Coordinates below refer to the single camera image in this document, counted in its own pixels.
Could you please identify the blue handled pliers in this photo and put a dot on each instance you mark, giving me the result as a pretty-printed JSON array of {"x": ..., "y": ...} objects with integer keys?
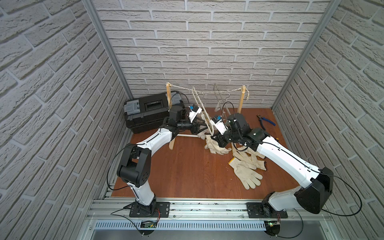
[{"x": 263, "y": 119}]

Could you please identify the grey clip hanger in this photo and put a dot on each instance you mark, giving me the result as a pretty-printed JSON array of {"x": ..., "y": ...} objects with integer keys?
[{"x": 222, "y": 97}]

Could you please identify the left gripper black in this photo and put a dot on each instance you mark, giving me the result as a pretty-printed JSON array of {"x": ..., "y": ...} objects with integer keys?
[{"x": 195, "y": 127}]

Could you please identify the white glove yellow cuff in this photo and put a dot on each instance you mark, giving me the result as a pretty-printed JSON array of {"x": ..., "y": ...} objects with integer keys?
[{"x": 214, "y": 147}]

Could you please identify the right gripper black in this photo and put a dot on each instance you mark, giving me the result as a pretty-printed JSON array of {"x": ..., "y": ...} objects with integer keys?
[{"x": 219, "y": 138}]

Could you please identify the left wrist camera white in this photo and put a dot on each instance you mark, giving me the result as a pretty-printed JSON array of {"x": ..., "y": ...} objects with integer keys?
[{"x": 195, "y": 110}]

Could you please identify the cream glove dark cuff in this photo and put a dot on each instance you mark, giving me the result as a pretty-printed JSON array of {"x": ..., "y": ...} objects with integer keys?
[{"x": 202, "y": 134}]

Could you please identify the black plastic toolbox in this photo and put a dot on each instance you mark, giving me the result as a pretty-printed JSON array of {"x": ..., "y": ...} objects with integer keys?
[{"x": 146, "y": 113}]

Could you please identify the wooden drying rack frame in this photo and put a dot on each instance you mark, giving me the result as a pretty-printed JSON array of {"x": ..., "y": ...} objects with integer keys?
[{"x": 243, "y": 89}]

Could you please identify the aluminium rail base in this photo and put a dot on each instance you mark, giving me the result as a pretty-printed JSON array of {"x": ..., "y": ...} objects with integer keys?
[{"x": 180, "y": 214}]

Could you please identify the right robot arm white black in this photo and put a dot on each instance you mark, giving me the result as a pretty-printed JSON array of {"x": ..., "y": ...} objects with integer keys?
[{"x": 315, "y": 184}]

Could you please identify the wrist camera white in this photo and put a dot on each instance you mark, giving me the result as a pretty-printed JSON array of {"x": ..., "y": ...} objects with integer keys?
[
  {"x": 217, "y": 122},
  {"x": 195, "y": 110}
]

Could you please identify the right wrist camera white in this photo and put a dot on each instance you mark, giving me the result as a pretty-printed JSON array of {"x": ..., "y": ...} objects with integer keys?
[{"x": 217, "y": 122}]

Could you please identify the white clip hanger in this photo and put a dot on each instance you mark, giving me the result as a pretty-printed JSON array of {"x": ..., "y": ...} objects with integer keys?
[{"x": 204, "y": 113}]

